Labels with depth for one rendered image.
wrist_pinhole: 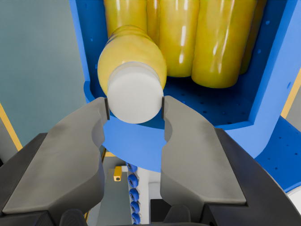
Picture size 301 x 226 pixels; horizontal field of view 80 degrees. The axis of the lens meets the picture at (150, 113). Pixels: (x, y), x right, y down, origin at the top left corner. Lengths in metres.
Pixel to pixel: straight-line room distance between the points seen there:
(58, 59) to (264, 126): 1.46
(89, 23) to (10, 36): 1.38
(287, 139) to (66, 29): 1.39
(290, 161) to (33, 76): 1.65
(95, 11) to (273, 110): 0.27
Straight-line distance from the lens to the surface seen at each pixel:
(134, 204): 0.75
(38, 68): 1.65
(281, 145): 0.81
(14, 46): 1.68
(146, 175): 0.68
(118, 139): 0.20
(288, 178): 0.74
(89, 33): 0.30
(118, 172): 0.68
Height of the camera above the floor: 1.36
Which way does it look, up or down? 59 degrees down
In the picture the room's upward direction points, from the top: 178 degrees clockwise
